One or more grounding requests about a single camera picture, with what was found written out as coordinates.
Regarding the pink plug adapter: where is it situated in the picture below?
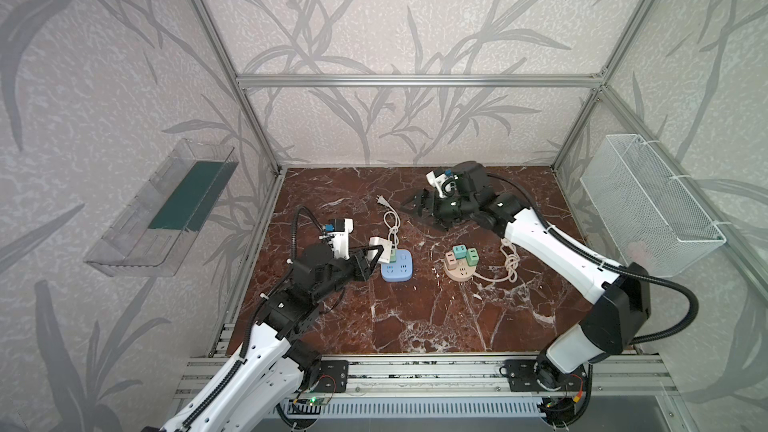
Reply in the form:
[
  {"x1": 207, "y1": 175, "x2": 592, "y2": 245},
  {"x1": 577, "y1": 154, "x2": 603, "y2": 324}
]
[{"x1": 444, "y1": 251, "x2": 458, "y2": 271}]

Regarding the white plug adapter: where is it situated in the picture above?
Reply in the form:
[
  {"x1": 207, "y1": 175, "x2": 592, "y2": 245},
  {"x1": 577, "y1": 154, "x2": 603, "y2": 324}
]
[{"x1": 367, "y1": 237, "x2": 394, "y2": 264}]

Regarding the teal plug adapter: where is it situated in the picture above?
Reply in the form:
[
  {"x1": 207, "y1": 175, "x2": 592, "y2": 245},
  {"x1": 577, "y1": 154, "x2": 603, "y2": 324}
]
[{"x1": 452, "y1": 244, "x2": 467, "y2": 259}]

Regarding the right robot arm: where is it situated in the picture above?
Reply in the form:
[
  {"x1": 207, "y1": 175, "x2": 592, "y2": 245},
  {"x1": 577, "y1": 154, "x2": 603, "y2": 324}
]
[{"x1": 400, "y1": 161, "x2": 700, "y2": 390}]

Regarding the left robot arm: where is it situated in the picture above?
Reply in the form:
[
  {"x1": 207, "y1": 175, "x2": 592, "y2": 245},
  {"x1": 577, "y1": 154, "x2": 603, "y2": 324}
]
[{"x1": 161, "y1": 206, "x2": 390, "y2": 431}]

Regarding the blue square power strip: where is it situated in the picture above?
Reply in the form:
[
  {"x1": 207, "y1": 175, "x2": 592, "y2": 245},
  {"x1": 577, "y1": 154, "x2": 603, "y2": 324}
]
[{"x1": 381, "y1": 249, "x2": 413, "y2": 283}]

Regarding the pink round power strip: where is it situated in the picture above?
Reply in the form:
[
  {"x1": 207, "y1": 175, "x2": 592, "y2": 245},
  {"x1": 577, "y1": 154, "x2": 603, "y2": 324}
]
[{"x1": 443, "y1": 260, "x2": 476, "y2": 282}]

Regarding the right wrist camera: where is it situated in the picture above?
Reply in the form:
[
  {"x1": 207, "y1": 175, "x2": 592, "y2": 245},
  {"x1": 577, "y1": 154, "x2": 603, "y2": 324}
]
[{"x1": 426, "y1": 169, "x2": 457, "y2": 199}]

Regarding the white cable of blue strip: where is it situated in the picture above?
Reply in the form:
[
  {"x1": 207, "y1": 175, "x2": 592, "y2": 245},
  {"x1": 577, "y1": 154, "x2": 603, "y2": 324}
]
[{"x1": 375, "y1": 194, "x2": 402, "y2": 250}]

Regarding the pink cable with plug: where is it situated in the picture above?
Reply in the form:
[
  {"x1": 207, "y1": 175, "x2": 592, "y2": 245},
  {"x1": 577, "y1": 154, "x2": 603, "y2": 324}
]
[{"x1": 473, "y1": 237, "x2": 521, "y2": 286}]

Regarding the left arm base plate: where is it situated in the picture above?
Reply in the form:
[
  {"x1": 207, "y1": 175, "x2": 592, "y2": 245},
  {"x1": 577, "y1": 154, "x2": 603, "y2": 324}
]
[{"x1": 309, "y1": 360, "x2": 350, "y2": 394}]

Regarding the clear plastic wall tray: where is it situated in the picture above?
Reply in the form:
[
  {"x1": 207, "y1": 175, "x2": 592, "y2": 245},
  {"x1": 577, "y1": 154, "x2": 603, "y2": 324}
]
[{"x1": 84, "y1": 139, "x2": 239, "y2": 278}]

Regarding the white wire basket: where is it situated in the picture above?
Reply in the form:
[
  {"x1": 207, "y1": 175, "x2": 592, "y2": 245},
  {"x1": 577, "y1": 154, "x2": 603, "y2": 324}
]
[{"x1": 580, "y1": 134, "x2": 726, "y2": 278}]

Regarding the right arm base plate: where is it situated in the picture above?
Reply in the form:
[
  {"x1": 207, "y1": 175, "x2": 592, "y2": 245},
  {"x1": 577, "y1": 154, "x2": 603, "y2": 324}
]
[{"x1": 498, "y1": 359, "x2": 589, "y2": 395}]

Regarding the aluminium frame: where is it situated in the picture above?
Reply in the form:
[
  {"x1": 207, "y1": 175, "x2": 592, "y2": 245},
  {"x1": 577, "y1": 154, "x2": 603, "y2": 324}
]
[{"x1": 192, "y1": 0, "x2": 767, "y2": 431}]

